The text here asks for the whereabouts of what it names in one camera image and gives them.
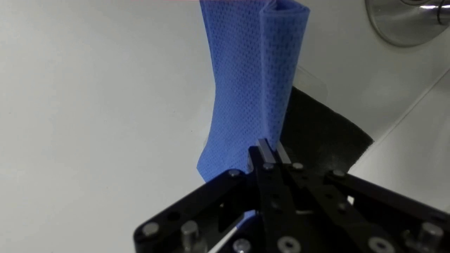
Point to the black sponge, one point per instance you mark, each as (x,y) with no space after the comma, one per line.
(320,138)

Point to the chrome tap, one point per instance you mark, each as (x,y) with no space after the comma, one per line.
(408,22)

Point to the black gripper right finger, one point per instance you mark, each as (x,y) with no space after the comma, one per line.
(324,219)

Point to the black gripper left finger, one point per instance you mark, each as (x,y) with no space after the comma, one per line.
(276,207)

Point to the blue paper towel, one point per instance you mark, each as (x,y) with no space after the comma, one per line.
(255,48)

